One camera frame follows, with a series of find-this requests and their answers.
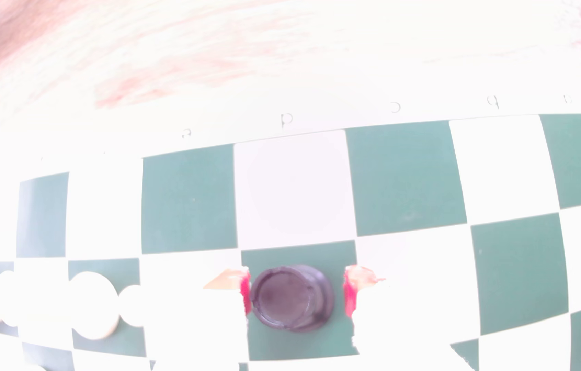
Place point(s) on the white gripper finger with red pad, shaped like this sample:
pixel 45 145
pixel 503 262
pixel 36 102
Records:
pixel 398 330
pixel 208 330

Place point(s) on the black rook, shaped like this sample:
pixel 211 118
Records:
pixel 290 299

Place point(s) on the green white chess board mat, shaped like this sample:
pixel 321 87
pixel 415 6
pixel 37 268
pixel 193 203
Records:
pixel 404 175

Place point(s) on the white queen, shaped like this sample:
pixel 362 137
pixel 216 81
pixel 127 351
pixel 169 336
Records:
pixel 93 306

